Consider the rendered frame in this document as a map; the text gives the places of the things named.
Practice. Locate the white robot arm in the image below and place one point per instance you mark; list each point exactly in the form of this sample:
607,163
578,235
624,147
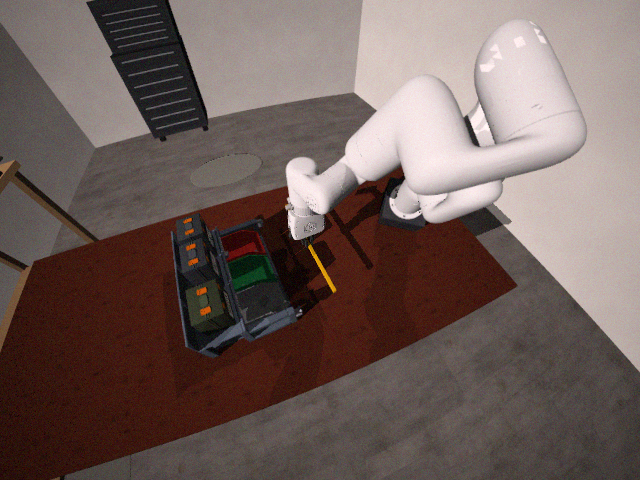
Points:
530,107

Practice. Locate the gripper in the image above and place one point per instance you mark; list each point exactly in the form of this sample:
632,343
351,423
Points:
305,226

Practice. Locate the yellow bar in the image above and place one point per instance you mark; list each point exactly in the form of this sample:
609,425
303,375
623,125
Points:
321,267

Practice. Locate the grey open bin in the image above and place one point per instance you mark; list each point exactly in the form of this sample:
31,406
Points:
248,300

